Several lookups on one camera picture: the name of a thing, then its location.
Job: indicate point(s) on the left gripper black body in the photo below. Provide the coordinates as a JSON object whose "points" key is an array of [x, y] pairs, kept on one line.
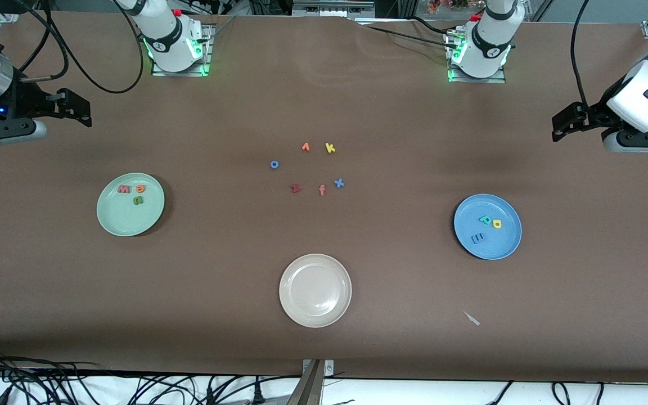
{"points": [[596, 112]]}

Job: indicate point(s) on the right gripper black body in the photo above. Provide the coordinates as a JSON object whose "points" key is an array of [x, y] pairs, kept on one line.
{"points": [[22, 101]]}

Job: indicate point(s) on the pink letter w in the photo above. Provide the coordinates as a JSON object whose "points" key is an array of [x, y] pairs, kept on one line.
{"points": [[124, 189]]}

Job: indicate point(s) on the green letter n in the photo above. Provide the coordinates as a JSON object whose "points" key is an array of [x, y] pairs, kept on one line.
{"points": [[139, 199]]}

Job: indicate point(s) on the teal letter p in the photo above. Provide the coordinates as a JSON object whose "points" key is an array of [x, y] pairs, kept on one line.
{"points": [[485, 220]]}

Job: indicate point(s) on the blue letter m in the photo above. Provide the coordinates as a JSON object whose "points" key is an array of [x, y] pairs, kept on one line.
{"points": [[478, 238]]}

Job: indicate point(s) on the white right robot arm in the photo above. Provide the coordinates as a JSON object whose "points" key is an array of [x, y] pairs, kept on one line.
{"points": [[169, 39]]}

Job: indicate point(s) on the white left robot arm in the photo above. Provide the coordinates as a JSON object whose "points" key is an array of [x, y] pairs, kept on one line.
{"points": [[490, 45]]}

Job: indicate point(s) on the green plate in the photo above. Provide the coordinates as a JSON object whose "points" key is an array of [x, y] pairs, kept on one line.
{"points": [[127, 216]]}

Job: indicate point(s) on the blue plate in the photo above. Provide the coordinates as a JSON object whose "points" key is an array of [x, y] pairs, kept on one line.
{"points": [[501, 244]]}

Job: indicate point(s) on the small white paper scrap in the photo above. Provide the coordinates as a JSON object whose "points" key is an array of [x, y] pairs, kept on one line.
{"points": [[472, 319]]}

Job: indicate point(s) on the dark red letter z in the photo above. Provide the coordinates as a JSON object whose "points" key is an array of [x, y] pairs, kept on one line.
{"points": [[296, 188]]}

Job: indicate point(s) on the yellow letter k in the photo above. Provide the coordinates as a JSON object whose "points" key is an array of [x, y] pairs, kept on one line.
{"points": [[329, 148]]}

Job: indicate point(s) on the brown table cover sheet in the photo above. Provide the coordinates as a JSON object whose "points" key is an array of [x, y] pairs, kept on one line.
{"points": [[324, 101]]}

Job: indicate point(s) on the grey metal box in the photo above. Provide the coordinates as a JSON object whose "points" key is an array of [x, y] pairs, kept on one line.
{"points": [[332, 7]]}

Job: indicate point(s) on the beige plate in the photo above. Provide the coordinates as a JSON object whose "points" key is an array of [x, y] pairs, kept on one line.
{"points": [[315, 290]]}

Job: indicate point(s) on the aluminium profile bar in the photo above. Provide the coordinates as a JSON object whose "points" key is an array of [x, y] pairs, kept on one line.
{"points": [[307, 388]]}

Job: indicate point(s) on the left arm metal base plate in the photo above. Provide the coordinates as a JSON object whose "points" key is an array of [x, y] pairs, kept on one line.
{"points": [[478, 80]]}

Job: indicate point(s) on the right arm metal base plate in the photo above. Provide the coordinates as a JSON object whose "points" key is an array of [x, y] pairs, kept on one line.
{"points": [[207, 53]]}

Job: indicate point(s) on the small metal bracket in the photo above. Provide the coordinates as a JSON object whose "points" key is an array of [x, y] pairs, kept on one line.
{"points": [[329, 368]]}

